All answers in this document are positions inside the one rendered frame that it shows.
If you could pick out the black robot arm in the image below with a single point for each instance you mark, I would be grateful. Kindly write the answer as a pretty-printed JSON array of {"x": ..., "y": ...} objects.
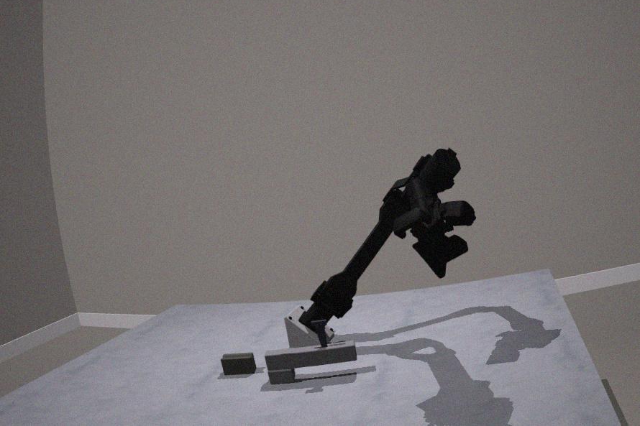
[{"x": 431, "y": 175}]

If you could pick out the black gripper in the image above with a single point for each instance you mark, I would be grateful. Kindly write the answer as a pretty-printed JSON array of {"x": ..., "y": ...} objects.
[{"x": 433, "y": 246}]

